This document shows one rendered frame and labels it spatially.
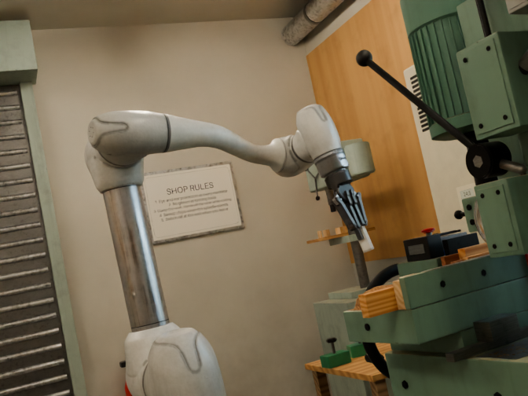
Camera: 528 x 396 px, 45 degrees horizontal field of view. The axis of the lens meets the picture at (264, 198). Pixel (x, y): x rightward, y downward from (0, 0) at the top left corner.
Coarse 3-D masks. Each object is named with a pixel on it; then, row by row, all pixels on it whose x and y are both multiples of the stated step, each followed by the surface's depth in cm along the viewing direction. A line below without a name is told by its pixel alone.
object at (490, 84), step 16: (496, 32) 97; (512, 32) 99; (480, 48) 100; (496, 48) 97; (512, 48) 98; (464, 64) 103; (480, 64) 100; (496, 64) 98; (512, 64) 97; (464, 80) 104; (480, 80) 101; (496, 80) 98; (512, 80) 97; (480, 96) 101; (496, 96) 98; (512, 96) 96; (480, 112) 102; (496, 112) 99; (512, 112) 96; (480, 128) 102; (496, 128) 99; (512, 128) 97
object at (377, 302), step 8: (384, 288) 111; (392, 288) 111; (360, 296) 109; (368, 296) 108; (376, 296) 109; (384, 296) 110; (392, 296) 110; (360, 304) 110; (368, 304) 108; (376, 304) 109; (384, 304) 109; (392, 304) 110; (368, 312) 108; (376, 312) 108; (384, 312) 109
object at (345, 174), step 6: (330, 174) 180; (336, 174) 178; (342, 174) 179; (348, 174) 180; (324, 180) 182; (330, 180) 179; (336, 180) 178; (342, 180) 178; (348, 180) 179; (330, 186) 180; (336, 186) 178; (342, 186) 180; (348, 186) 182; (342, 192) 179; (342, 198) 178
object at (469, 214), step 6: (468, 198) 128; (474, 198) 126; (468, 204) 127; (474, 204) 126; (468, 210) 127; (468, 216) 128; (468, 222) 128; (474, 222) 127; (468, 228) 129; (474, 228) 127
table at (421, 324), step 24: (504, 288) 118; (360, 312) 121; (408, 312) 108; (432, 312) 109; (456, 312) 112; (480, 312) 114; (504, 312) 117; (360, 336) 122; (384, 336) 115; (408, 336) 109; (432, 336) 108
